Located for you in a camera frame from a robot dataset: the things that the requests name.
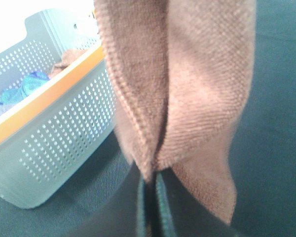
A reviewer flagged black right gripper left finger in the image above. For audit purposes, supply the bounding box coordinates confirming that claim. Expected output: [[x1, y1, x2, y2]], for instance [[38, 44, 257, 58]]
[[136, 176, 150, 237]]

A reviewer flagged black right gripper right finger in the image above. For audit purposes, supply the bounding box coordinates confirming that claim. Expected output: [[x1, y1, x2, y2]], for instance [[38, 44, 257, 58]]
[[155, 173, 177, 237]]

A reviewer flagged brown towel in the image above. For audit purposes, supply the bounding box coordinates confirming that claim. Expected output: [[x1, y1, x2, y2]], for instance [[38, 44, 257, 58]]
[[94, 0, 256, 224], [48, 49, 87, 79]]

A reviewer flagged brown towel in basket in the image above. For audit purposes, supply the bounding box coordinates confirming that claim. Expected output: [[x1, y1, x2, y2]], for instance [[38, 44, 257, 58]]
[[48, 49, 87, 79]]

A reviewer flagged black table cloth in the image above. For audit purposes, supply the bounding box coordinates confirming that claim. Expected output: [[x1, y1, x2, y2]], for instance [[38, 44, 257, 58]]
[[0, 0, 296, 237]]

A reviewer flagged grey perforated laundry basket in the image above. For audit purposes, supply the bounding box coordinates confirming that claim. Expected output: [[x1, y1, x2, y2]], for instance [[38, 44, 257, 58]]
[[0, 8, 115, 209]]

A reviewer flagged blue cloth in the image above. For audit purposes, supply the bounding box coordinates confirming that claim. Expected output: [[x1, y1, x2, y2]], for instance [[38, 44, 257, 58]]
[[0, 71, 49, 105]]

